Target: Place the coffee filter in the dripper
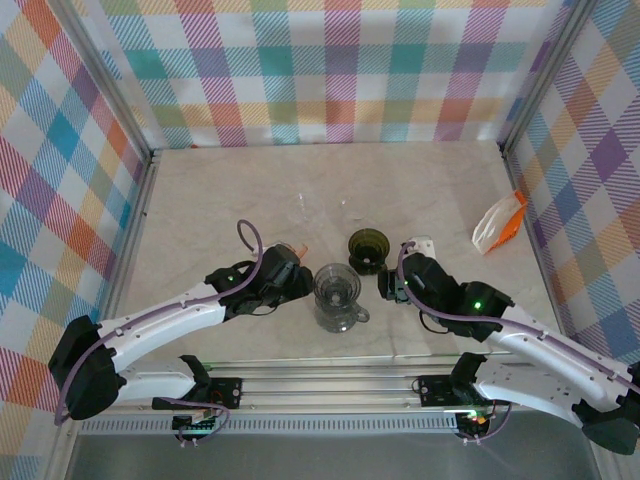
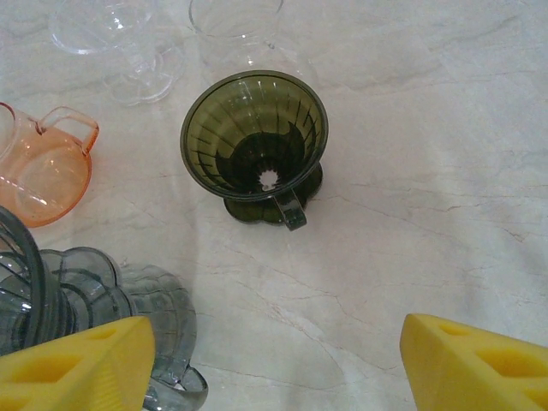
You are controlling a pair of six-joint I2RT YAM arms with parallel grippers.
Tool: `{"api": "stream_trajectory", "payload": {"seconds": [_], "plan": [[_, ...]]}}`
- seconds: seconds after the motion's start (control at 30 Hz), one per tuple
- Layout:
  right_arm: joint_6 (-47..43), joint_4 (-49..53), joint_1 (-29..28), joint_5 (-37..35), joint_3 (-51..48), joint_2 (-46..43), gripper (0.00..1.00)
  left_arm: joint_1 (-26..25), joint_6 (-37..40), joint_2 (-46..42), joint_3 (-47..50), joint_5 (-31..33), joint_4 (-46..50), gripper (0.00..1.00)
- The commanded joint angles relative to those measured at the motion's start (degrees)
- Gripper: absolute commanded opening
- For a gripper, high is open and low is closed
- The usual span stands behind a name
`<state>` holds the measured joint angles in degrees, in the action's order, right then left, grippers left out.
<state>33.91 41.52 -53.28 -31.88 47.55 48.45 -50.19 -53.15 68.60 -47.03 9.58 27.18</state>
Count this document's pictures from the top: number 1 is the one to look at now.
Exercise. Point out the orange translucent cup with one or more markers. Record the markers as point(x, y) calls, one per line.
point(301, 249)

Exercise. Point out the smoky grey coffee dripper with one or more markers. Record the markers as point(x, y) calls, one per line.
point(336, 287)

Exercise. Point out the olive green coffee dripper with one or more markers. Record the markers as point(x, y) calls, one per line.
point(367, 242)

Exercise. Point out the smoky grey glass mug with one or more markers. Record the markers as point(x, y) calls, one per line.
point(345, 324)

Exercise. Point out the clear glass cup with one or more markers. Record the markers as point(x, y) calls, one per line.
point(305, 210)

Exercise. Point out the orange white filter packet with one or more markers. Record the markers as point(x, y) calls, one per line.
point(495, 225)

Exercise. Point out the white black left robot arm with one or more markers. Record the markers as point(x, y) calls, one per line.
point(150, 325)

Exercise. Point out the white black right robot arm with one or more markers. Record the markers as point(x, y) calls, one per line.
point(550, 350)

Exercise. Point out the right controller circuit board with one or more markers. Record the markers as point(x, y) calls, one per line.
point(475, 421)

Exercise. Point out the controller circuit board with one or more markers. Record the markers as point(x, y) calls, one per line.
point(475, 421)
point(200, 427)

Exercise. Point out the left controller circuit board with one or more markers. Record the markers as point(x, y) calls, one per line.
point(200, 427)

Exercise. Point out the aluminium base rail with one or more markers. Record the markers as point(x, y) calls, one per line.
point(325, 387)

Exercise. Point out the aluminium side rail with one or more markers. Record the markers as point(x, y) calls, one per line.
point(136, 215)

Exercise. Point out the aluminium frame post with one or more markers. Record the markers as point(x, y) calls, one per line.
point(546, 75)
point(107, 82)

